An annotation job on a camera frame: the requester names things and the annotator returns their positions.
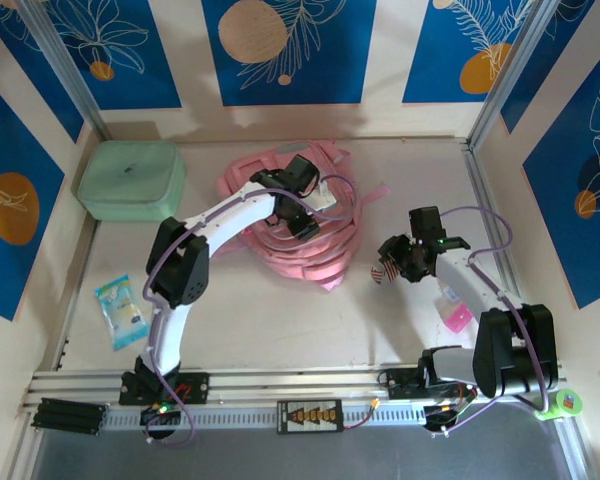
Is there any pink student backpack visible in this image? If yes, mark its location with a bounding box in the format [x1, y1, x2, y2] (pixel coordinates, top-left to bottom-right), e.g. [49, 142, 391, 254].
[215, 139, 392, 292]

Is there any grey metal sheet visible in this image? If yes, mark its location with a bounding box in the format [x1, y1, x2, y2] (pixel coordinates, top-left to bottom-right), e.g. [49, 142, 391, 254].
[29, 404, 576, 480]

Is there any black power distribution board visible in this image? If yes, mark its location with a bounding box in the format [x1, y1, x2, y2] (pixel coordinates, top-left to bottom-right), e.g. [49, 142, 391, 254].
[276, 399, 345, 435]

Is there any green tape roll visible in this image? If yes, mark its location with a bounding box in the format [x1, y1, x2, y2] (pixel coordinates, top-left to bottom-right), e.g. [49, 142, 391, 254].
[533, 389, 584, 422]

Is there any blue snack packet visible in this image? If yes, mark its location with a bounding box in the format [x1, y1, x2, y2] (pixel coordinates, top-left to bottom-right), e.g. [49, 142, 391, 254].
[94, 273, 149, 353]

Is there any flag print drink can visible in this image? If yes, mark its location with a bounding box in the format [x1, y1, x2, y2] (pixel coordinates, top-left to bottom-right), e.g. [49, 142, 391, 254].
[370, 257, 402, 286]

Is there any small pink packet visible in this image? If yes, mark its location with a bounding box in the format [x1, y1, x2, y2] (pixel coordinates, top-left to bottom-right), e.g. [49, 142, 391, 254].
[437, 287, 474, 335]

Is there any red power wire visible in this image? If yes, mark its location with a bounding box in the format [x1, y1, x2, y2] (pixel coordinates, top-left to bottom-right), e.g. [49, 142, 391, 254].
[343, 397, 381, 430]

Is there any blue floral wall poster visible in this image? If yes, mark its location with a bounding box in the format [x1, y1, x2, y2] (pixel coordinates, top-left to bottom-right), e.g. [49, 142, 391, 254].
[42, 0, 183, 110]
[402, 0, 531, 105]
[0, 0, 85, 145]
[201, 0, 379, 107]
[0, 72, 66, 322]
[499, 0, 596, 134]
[522, 34, 600, 310]

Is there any small controller circuit board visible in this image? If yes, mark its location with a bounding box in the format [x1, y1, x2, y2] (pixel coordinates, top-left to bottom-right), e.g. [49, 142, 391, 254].
[139, 402, 184, 427]
[423, 402, 469, 432]

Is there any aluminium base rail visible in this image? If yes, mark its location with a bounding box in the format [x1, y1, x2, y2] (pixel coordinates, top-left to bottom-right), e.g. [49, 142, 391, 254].
[22, 359, 569, 409]

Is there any black profile bar stack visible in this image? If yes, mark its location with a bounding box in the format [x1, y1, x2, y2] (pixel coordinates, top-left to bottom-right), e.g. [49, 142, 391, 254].
[29, 397, 110, 436]

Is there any aluminium side rail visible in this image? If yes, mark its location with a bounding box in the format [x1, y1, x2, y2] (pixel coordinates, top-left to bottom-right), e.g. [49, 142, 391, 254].
[54, 219, 99, 371]
[462, 142, 539, 361]

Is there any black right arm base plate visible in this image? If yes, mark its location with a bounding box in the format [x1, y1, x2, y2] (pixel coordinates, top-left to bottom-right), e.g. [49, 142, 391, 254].
[379, 367, 479, 401]

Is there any grey slotted cable duct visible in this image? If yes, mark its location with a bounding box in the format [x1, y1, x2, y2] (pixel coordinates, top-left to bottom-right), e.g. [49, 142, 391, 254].
[102, 403, 426, 432]

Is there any aluminium frame post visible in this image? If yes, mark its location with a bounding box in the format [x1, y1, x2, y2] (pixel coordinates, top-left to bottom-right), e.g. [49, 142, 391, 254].
[467, 0, 556, 151]
[17, 0, 112, 141]

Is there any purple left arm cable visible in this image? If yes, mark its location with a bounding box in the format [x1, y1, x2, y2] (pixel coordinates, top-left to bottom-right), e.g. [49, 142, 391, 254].
[142, 174, 359, 448]

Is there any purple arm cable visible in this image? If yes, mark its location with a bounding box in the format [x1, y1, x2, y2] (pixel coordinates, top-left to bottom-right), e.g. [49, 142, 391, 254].
[142, 174, 359, 448]
[432, 205, 556, 437]

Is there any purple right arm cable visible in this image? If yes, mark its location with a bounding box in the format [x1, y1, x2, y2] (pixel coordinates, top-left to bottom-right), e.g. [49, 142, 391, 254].
[432, 205, 556, 437]

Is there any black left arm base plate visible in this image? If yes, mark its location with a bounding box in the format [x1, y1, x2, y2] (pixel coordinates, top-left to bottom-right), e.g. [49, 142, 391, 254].
[118, 370, 211, 406]

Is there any green plastic container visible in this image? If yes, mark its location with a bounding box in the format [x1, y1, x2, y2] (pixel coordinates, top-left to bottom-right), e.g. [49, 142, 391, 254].
[77, 140, 187, 222]

